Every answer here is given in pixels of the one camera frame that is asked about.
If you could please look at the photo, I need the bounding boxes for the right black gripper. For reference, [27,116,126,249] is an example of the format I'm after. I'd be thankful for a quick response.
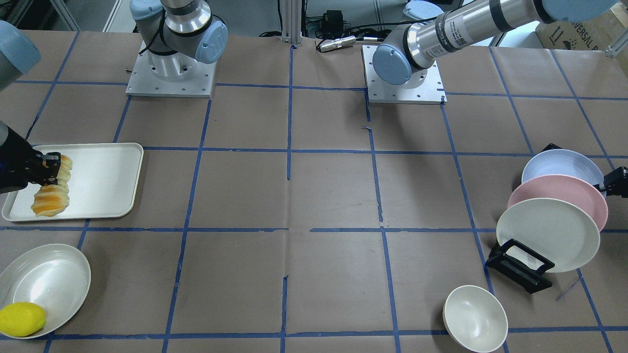
[0,123,62,194]

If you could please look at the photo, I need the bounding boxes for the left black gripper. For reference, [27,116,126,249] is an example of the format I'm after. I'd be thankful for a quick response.
[594,167,628,198]

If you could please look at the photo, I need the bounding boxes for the yellow sliced bread loaf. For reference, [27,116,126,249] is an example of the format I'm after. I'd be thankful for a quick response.
[31,154,73,217]

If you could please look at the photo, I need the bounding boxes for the blue plate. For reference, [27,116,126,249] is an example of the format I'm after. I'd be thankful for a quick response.
[521,149,604,185]

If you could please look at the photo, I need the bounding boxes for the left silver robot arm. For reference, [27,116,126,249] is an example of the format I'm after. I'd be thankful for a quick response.
[364,0,627,161]

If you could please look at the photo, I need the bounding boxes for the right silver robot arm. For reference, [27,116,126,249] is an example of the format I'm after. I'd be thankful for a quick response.
[0,0,228,194]

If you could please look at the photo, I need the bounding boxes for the pink plate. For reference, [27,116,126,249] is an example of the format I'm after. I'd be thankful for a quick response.
[507,175,608,230]

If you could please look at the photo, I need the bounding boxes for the white plate in rack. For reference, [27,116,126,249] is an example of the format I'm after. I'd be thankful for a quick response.
[496,198,601,273]

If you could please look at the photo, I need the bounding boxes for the white shallow plate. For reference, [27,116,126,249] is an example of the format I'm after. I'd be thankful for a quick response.
[0,244,91,339]

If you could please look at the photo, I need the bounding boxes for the white rectangular tray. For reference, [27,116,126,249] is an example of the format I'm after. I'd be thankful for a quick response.
[1,143,144,223]

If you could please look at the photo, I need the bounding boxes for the black dish rack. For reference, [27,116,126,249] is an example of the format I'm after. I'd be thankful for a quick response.
[486,143,563,294]

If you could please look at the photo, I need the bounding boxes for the cardboard box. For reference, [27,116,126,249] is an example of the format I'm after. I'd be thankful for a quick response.
[536,7,627,50]

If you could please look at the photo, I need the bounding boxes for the yellow lemon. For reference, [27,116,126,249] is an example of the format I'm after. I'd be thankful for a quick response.
[0,302,47,337]

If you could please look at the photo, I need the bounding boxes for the cream bowl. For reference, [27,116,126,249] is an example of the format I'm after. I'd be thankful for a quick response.
[442,285,509,353]

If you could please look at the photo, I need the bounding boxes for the silver cylindrical connector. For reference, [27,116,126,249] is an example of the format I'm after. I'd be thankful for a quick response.
[316,35,357,53]

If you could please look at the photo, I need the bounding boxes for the black device on desk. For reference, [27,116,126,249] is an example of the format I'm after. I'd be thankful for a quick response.
[320,10,344,33]

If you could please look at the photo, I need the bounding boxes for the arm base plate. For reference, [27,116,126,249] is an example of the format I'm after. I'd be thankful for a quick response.
[363,45,448,104]
[126,51,217,98]

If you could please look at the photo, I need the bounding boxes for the aluminium frame post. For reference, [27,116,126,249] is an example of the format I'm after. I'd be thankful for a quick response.
[280,0,305,47]

